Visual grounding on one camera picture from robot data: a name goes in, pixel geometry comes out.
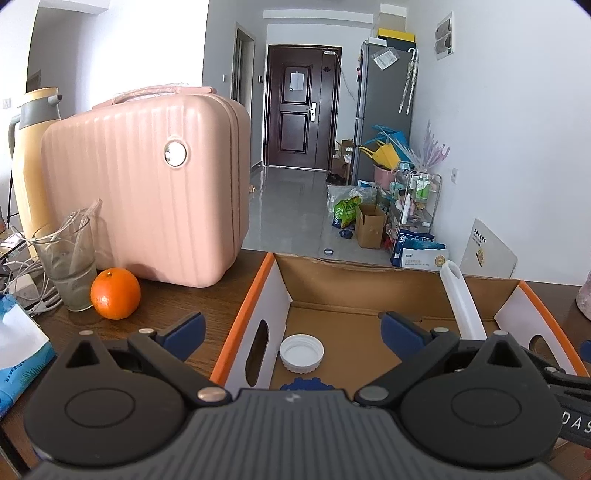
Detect blue plastic cap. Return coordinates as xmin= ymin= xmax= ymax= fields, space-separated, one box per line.
xmin=279 ymin=376 xmax=335 ymax=392

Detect clear plastic bag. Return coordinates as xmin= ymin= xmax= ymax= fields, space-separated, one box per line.
xmin=327 ymin=184 xmax=377 ymax=217

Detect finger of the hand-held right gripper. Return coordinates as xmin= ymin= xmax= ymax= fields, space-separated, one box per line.
xmin=519 ymin=344 xmax=591 ymax=393

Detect white box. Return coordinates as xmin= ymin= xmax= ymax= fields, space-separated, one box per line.
xmin=379 ymin=4 xmax=408 ymax=31

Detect blue and white package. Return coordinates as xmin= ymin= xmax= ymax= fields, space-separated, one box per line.
xmin=390 ymin=228 xmax=450 ymax=269

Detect yellow flat box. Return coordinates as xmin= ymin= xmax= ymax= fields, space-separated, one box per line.
xmin=376 ymin=28 xmax=417 ymax=43

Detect orange fruit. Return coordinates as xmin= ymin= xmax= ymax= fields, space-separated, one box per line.
xmin=90 ymin=268 xmax=141 ymax=320

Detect yellow thermos jug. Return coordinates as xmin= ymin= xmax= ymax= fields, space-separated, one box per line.
xmin=8 ymin=87 xmax=63 ymax=259

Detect red and white lint brush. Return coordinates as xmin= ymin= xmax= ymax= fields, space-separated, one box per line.
xmin=438 ymin=260 xmax=488 ymax=341

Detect white flat board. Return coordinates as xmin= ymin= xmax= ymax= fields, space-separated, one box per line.
xmin=459 ymin=218 xmax=518 ymax=279

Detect metal rack with bottles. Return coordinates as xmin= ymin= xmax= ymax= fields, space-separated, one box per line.
xmin=387 ymin=168 xmax=443 ymax=236

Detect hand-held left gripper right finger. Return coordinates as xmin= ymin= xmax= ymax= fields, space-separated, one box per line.
xmin=355 ymin=311 xmax=526 ymax=408

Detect pale purple hangers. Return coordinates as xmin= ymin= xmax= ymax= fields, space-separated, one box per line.
xmin=411 ymin=120 xmax=450 ymax=174

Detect blue dustpan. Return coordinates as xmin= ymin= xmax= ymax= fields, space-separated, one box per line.
xmin=372 ymin=124 xmax=416 ymax=162

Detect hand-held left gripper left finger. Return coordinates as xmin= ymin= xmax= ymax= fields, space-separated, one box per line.
xmin=65 ymin=312 xmax=232 ymax=408

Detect paper sheet on refrigerator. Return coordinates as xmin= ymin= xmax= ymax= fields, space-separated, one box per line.
xmin=372 ymin=48 xmax=400 ymax=71

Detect pale purple ceramic vase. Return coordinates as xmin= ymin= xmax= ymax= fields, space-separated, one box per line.
xmin=575 ymin=270 xmax=591 ymax=321

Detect open brown cardboard box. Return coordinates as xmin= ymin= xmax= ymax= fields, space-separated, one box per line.
xmin=355 ymin=203 xmax=389 ymax=250

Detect white cables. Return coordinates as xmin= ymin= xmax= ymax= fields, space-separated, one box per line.
xmin=0 ymin=226 xmax=63 ymax=317

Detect clear folded umbrella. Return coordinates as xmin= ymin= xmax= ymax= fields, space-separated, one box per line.
xmin=399 ymin=47 xmax=420 ymax=115

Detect yellow bag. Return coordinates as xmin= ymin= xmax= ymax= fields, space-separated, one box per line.
xmin=359 ymin=141 xmax=402 ymax=170

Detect red cardboard box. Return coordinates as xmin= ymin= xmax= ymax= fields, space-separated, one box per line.
xmin=210 ymin=251 xmax=591 ymax=398

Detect blue tissue pack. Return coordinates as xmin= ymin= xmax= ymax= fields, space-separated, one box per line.
xmin=0 ymin=294 xmax=57 ymax=418

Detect white plastic cap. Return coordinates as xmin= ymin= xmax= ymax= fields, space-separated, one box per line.
xmin=279 ymin=333 xmax=325 ymax=374

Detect green bag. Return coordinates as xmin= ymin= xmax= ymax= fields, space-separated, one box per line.
xmin=333 ymin=198 xmax=363 ymax=229

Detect small cardboard boxes by door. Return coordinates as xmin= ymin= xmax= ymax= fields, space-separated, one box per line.
xmin=333 ymin=138 xmax=355 ymax=178

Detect black tripod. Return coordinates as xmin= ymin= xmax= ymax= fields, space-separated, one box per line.
xmin=4 ymin=166 xmax=19 ymax=227

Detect pink bucket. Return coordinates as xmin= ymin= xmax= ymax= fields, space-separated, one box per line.
xmin=373 ymin=165 xmax=398 ymax=189

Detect pink hard-shell suitcase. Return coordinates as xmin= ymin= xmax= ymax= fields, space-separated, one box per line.
xmin=41 ymin=83 xmax=252 ymax=289

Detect clear glass cup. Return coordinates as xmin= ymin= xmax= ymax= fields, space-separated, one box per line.
xmin=31 ymin=199 xmax=103 ymax=312

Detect dark brown entrance door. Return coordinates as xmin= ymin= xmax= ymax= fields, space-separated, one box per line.
xmin=265 ymin=44 xmax=343 ymax=171

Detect white wall electrical panel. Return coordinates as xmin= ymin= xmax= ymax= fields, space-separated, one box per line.
xmin=435 ymin=11 xmax=455 ymax=61

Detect grey refrigerator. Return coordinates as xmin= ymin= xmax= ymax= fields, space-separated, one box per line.
xmin=352 ymin=39 xmax=416 ymax=188

